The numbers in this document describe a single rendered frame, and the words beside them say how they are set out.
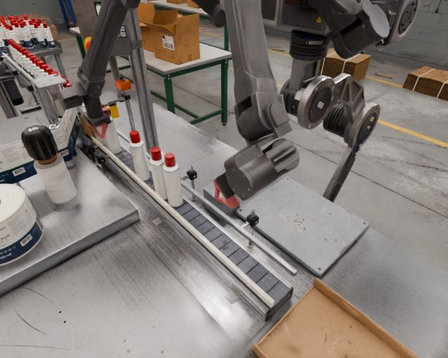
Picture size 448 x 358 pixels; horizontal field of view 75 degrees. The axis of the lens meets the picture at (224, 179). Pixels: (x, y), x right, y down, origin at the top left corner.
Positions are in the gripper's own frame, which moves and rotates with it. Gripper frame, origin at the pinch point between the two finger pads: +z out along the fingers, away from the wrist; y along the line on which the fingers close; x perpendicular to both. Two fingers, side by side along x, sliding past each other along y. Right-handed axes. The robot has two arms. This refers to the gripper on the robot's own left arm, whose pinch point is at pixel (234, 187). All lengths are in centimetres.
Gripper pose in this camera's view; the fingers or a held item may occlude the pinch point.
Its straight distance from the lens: 66.0
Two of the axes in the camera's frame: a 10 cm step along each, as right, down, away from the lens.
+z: -4.2, 3.1, 8.5
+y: -7.3, 4.4, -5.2
